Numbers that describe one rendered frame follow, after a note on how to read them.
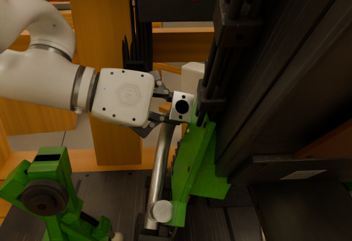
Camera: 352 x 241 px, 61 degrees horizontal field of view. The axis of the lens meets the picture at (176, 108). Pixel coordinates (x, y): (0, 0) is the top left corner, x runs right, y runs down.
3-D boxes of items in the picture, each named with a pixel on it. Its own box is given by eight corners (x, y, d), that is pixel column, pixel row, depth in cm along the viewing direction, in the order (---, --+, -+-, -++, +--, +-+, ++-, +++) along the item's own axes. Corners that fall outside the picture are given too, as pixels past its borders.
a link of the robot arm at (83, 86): (68, 107, 49) (87, 111, 49) (80, 58, 51) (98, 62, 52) (73, 117, 57) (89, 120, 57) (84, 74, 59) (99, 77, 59)
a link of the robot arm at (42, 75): (84, 74, 60) (72, 117, 56) (13, 58, 57) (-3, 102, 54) (82, 52, 52) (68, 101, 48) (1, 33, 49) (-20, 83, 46)
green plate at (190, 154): (216, 224, 55) (261, 131, 45) (172, 218, 53) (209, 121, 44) (207, 180, 65) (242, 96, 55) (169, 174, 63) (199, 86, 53)
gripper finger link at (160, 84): (154, 94, 55) (189, 101, 56) (157, 78, 56) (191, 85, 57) (152, 98, 58) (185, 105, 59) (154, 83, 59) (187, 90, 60)
